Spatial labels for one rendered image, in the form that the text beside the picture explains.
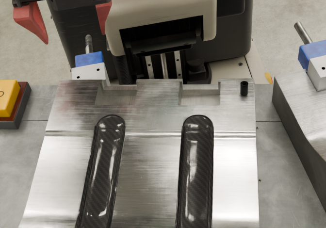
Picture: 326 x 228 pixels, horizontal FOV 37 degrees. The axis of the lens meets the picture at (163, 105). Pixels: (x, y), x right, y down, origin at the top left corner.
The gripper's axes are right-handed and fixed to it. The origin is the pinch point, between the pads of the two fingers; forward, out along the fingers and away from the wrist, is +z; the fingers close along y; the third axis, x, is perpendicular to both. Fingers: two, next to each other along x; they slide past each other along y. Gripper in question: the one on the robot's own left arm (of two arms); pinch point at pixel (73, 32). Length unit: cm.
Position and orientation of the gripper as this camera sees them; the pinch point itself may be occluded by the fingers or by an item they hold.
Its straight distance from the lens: 68.2
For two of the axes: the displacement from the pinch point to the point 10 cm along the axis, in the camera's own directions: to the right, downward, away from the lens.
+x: -1.4, -7.6, 6.4
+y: 9.9, -1.7, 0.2
